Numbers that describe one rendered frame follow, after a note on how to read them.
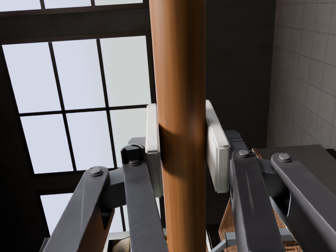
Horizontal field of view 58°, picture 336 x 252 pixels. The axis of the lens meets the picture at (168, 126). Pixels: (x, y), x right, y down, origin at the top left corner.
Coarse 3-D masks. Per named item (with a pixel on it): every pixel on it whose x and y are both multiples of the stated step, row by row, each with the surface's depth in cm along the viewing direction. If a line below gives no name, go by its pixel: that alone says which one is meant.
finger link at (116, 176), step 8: (144, 136) 19; (144, 144) 18; (120, 168) 16; (112, 176) 15; (120, 176) 15; (112, 184) 14; (120, 184) 15; (112, 192) 15; (120, 192) 15; (104, 200) 15; (112, 200) 15; (120, 200) 15; (104, 208) 15; (112, 208) 15
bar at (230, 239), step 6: (282, 228) 137; (228, 234) 136; (234, 234) 136; (282, 234) 134; (288, 234) 134; (222, 240) 137; (228, 240) 134; (234, 240) 134; (282, 240) 135; (288, 240) 136; (216, 246) 138; (222, 246) 136; (228, 246) 138
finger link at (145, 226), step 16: (128, 144) 15; (128, 160) 15; (144, 160) 15; (128, 176) 14; (144, 176) 14; (128, 192) 13; (144, 192) 13; (128, 208) 12; (144, 208) 12; (128, 224) 11; (144, 224) 11; (160, 224) 11; (144, 240) 10; (160, 240) 10
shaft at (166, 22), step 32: (160, 0) 15; (192, 0) 15; (160, 32) 16; (192, 32) 16; (160, 64) 17; (192, 64) 16; (160, 96) 17; (192, 96) 17; (160, 128) 19; (192, 128) 18; (192, 160) 19; (192, 192) 20; (192, 224) 21
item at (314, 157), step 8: (312, 144) 212; (256, 152) 206; (264, 152) 206; (272, 152) 206; (280, 152) 205; (288, 152) 205; (296, 152) 204; (304, 152) 204; (312, 152) 203; (320, 152) 202; (328, 152) 210; (304, 160) 195; (312, 160) 195; (320, 160) 194; (328, 160) 194; (312, 168) 187; (320, 168) 186; (328, 168) 186; (320, 176) 179; (328, 176) 179; (328, 184) 172
